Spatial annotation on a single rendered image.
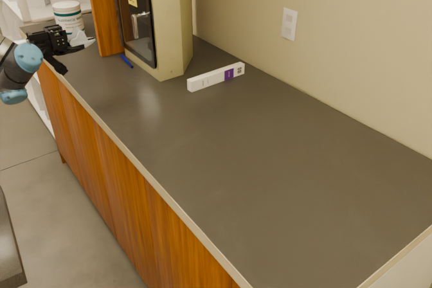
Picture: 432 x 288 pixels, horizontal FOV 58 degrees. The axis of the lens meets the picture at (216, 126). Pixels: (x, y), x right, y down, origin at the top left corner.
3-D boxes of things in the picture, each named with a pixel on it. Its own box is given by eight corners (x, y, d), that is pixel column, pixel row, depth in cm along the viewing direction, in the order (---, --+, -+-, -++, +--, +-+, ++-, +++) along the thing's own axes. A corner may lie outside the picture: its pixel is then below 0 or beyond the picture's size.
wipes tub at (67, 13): (80, 26, 209) (74, -2, 200) (89, 33, 200) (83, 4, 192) (55, 31, 202) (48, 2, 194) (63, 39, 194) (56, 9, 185)
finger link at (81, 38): (95, 29, 132) (68, 34, 127) (98, 45, 135) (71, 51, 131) (92, 26, 134) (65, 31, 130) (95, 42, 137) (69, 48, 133)
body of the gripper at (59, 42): (67, 29, 126) (29, 37, 120) (73, 54, 131) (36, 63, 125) (60, 23, 131) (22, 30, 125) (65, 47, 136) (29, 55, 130)
